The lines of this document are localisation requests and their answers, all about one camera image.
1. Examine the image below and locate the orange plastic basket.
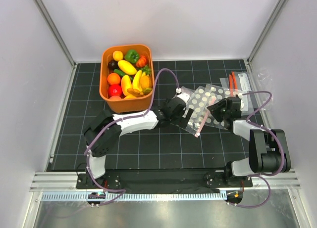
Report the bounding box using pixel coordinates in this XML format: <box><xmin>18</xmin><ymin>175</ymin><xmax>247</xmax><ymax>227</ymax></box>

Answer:
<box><xmin>100</xmin><ymin>44</ymin><xmax>155</xmax><ymax>114</ymax></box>

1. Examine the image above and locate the peach toy fruit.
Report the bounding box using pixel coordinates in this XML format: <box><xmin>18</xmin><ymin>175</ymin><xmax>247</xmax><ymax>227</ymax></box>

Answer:
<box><xmin>110</xmin><ymin>95</ymin><xmax>121</xmax><ymax>100</ymax></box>

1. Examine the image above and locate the orange toy pumpkin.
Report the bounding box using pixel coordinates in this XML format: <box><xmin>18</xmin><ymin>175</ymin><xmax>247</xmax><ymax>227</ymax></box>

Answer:
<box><xmin>135</xmin><ymin>55</ymin><xmax>148</xmax><ymax>68</ymax></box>

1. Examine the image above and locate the green toy bell pepper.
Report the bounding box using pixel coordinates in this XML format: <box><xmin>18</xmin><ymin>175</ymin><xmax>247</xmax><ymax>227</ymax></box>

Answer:
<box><xmin>124</xmin><ymin>49</ymin><xmax>139</xmax><ymax>64</ymax></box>

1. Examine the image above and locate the yellow toy lemon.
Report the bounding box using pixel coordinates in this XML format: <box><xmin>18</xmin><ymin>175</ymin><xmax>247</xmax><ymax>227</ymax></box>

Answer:
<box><xmin>112</xmin><ymin>50</ymin><xmax>124</xmax><ymax>62</ymax></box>

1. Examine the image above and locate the clear bag orange zipper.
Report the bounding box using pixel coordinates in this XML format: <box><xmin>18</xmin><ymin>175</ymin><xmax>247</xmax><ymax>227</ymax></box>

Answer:
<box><xmin>220</xmin><ymin>71</ymin><xmax>258</xmax><ymax>116</ymax></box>

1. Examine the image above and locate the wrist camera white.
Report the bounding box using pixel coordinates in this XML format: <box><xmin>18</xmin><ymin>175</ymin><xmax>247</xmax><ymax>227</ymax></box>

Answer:
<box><xmin>176</xmin><ymin>88</ymin><xmax>192</xmax><ymax>103</ymax></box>
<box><xmin>236</xmin><ymin>93</ymin><xmax>249</xmax><ymax>112</ymax></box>

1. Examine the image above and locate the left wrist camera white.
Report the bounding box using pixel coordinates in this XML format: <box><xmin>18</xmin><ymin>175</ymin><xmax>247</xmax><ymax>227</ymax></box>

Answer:
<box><xmin>176</xmin><ymin>88</ymin><xmax>192</xmax><ymax>103</ymax></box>

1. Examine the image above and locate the green toy cucumber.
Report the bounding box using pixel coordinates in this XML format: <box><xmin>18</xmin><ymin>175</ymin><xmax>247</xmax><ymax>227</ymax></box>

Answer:
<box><xmin>113</xmin><ymin>69</ymin><xmax>133</xmax><ymax>80</ymax></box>

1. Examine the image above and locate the white polka dot zip bag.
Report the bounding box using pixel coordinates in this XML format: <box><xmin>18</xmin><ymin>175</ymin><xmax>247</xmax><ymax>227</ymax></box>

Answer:
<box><xmin>205</xmin><ymin>84</ymin><xmax>246</xmax><ymax>129</ymax></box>

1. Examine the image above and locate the dark purple toy plum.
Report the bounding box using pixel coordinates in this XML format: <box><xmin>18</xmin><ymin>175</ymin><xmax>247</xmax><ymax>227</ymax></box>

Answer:
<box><xmin>107</xmin><ymin>60</ymin><xmax>118</xmax><ymax>70</ymax></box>

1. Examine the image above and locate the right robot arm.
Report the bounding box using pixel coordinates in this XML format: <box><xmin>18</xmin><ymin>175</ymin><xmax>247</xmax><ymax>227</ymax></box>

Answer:
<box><xmin>207</xmin><ymin>96</ymin><xmax>291</xmax><ymax>186</ymax></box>

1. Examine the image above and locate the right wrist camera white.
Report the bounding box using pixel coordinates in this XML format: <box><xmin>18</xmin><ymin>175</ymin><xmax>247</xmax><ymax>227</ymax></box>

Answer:
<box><xmin>236</xmin><ymin>93</ymin><xmax>249</xmax><ymax>112</ymax></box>

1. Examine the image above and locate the red toy apple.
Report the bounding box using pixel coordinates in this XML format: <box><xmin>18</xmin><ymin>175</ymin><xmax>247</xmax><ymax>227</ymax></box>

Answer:
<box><xmin>108</xmin><ymin>84</ymin><xmax>122</xmax><ymax>98</ymax></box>

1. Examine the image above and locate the orange yellow toy fruit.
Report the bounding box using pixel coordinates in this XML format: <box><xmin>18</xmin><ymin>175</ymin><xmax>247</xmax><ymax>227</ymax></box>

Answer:
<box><xmin>139</xmin><ymin>75</ymin><xmax>152</xmax><ymax>91</ymax></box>

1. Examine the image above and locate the yellow toy mango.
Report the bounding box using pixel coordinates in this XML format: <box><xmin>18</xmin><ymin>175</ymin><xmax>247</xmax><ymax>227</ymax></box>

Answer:
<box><xmin>117</xmin><ymin>60</ymin><xmax>137</xmax><ymax>75</ymax></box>
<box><xmin>121</xmin><ymin>75</ymin><xmax>132</xmax><ymax>96</ymax></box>

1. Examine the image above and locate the grey slotted cable duct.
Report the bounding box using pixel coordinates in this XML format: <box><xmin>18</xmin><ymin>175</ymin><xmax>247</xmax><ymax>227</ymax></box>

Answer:
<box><xmin>41</xmin><ymin>190</ymin><xmax>227</xmax><ymax>202</ymax></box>

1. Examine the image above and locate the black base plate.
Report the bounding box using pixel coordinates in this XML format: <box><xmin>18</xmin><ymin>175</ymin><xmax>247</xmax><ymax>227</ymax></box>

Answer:
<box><xmin>76</xmin><ymin>168</ymin><xmax>253</xmax><ymax>193</ymax></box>

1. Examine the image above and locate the yellow toy banana bunch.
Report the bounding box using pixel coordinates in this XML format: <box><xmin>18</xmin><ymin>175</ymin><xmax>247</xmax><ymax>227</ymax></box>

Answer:
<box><xmin>132</xmin><ymin>70</ymin><xmax>144</xmax><ymax>91</ymax></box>

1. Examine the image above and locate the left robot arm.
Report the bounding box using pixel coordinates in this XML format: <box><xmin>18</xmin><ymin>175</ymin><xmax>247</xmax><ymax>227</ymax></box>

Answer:
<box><xmin>83</xmin><ymin>93</ymin><xmax>190</xmax><ymax>188</ymax></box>

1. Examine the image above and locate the pink polka dot zip bag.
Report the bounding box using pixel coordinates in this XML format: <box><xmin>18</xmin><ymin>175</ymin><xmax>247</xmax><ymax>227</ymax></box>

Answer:
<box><xmin>172</xmin><ymin>86</ymin><xmax>210</xmax><ymax>137</ymax></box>

